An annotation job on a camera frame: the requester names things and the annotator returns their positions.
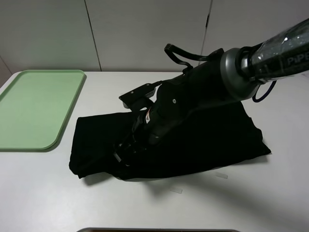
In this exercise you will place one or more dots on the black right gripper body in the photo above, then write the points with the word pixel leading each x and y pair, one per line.
pixel 135 141

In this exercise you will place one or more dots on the black short sleeve shirt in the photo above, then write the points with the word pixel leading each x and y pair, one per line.
pixel 208 139

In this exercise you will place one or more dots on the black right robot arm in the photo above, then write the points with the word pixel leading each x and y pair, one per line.
pixel 217 79

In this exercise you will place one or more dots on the light green plastic tray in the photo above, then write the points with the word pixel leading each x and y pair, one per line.
pixel 35 106

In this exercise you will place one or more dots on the clear tape marker front middle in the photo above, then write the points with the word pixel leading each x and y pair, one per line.
pixel 176 190

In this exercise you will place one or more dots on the clear tape marker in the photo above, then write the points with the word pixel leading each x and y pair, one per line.
pixel 176 190
pixel 221 175

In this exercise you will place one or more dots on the clear tape marker front right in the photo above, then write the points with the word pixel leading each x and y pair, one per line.
pixel 221 175

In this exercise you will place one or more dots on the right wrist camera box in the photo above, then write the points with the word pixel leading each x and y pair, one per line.
pixel 138 98

